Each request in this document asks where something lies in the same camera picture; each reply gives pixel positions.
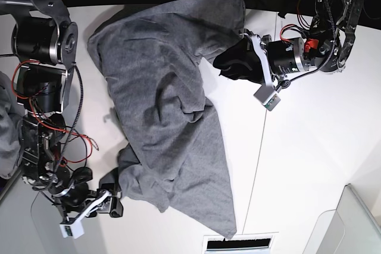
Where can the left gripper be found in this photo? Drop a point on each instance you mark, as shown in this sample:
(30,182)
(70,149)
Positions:
(240,62)

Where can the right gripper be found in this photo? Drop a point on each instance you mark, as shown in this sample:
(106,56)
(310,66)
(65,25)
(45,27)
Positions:
(77,203)

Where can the grey t-shirt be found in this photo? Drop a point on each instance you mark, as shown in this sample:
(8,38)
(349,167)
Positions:
(150,56)

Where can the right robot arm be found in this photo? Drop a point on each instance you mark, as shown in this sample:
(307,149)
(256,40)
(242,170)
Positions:
(44,40)

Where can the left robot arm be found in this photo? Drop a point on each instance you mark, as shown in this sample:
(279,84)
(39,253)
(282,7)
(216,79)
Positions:
(321,45)

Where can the white bin left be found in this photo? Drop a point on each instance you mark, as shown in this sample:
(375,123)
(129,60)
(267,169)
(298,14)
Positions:
(29,223)

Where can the white bin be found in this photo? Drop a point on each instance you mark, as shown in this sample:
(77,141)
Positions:
(350,228)
(29,223)

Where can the grey clothes pile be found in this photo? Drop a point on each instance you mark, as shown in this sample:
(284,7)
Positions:
(11,119)

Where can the white bin right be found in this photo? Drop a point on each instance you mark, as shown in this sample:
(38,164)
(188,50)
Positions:
(350,228)

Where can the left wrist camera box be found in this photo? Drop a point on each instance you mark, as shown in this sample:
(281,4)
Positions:
(268,97)

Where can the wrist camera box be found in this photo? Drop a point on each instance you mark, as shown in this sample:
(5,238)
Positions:
(74,229)
(268,97)

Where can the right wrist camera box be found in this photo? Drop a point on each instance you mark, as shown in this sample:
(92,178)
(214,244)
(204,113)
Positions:
(74,229)

